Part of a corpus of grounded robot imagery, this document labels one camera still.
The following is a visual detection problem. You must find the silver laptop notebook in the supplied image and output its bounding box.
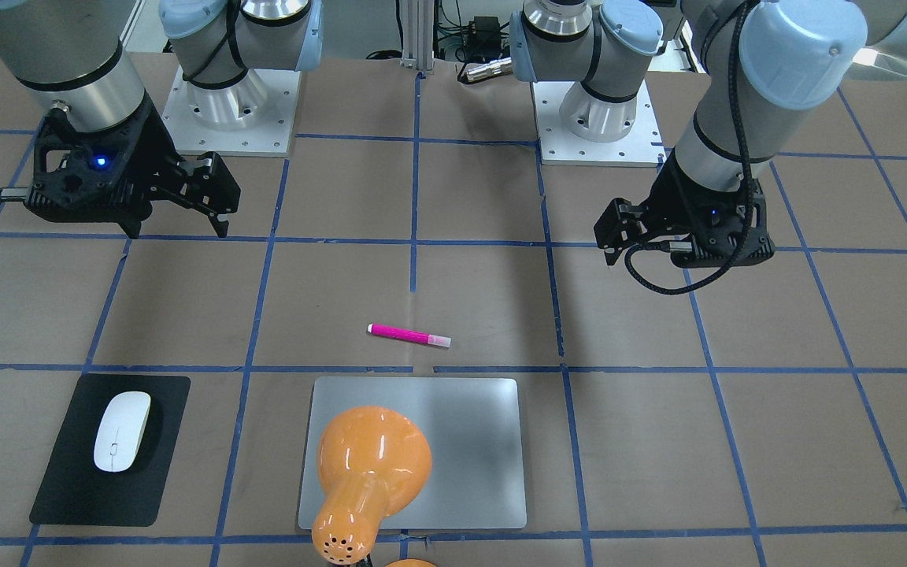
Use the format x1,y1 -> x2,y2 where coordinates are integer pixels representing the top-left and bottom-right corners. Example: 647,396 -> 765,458
298,376 -> 527,530

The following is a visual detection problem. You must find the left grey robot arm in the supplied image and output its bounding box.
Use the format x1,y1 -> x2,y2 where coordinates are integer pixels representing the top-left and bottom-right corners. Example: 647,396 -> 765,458
509,1 -> 907,269

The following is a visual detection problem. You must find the orange desk lamp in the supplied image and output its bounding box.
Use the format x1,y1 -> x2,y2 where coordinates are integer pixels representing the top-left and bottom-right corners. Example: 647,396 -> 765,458
312,406 -> 433,566

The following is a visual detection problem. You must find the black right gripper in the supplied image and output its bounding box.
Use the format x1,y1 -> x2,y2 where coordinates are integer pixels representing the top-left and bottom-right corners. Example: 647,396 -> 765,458
24,94 -> 241,239

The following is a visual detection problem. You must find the pink marker pen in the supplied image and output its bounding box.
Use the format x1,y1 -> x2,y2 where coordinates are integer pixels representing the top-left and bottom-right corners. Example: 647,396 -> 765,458
367,323 -> 451,348

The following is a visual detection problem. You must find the white computer mouse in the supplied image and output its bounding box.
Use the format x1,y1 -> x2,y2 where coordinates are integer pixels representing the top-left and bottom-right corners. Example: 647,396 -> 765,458
93,391 -> 152,473

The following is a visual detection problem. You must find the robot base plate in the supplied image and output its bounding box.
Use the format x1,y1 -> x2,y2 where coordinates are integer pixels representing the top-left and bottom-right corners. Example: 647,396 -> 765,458
531,80 -> 665,168
161,69 -> 303,158

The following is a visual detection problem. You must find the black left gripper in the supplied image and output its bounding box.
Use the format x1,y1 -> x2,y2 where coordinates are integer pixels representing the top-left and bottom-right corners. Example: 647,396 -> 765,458
594,154 -> 746,269

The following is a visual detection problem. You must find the black mousepad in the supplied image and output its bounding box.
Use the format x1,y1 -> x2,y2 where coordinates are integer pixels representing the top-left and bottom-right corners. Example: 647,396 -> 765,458
29,373 -> 191,527

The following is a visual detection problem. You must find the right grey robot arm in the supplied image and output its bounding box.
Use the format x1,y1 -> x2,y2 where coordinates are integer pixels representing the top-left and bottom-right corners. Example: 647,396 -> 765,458
0,1 -> 323,239

